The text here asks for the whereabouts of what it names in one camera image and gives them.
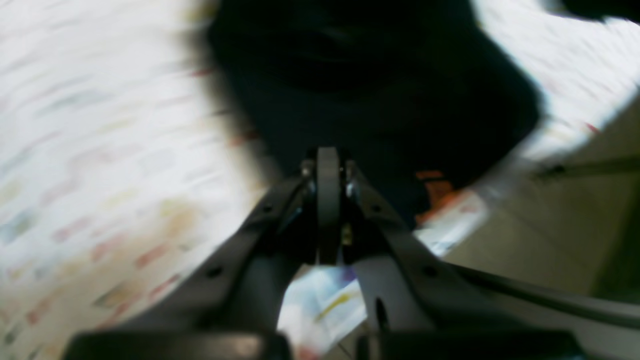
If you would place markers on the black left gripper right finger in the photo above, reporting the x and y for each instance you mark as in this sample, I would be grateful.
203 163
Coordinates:
422 308

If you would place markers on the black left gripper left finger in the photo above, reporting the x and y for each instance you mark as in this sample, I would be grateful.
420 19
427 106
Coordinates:
229 308

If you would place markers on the black t-shirt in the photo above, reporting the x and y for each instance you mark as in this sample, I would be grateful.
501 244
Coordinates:
425 102

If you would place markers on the terrazzo pattern tablecloth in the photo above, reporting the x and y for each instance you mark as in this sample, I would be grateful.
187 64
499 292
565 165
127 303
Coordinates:
123 164

